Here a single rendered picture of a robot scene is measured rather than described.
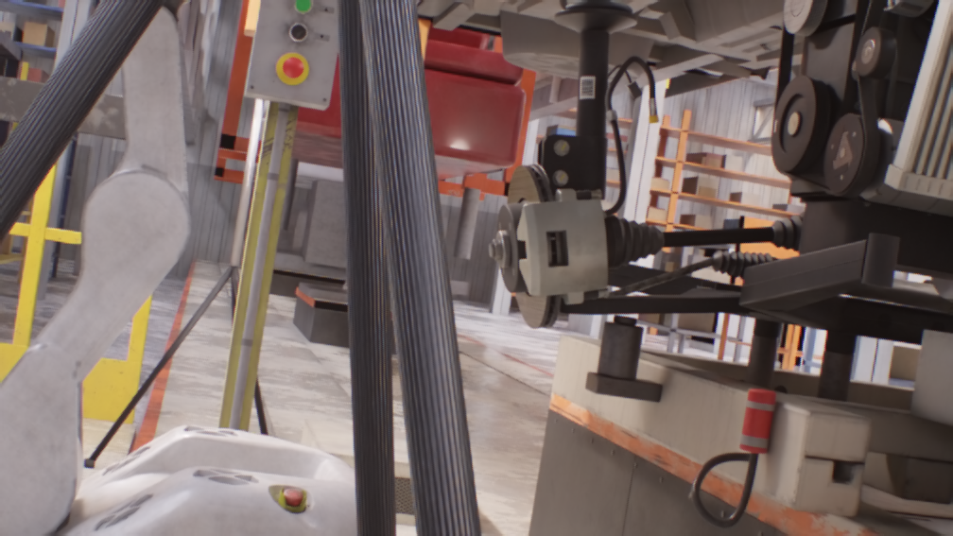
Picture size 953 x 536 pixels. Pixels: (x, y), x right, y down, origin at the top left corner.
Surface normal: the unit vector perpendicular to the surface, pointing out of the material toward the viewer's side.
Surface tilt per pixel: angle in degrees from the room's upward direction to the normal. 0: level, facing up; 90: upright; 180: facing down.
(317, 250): 90
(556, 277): 105
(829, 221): 90
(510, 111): 90
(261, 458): 73
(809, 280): 90
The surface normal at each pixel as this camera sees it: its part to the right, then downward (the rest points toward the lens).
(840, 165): -0.97, -0.15
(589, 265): 0.33, 0.21
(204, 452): 0.27, -0.25
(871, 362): 0.18, 0.04
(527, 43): -0.70, 0.15
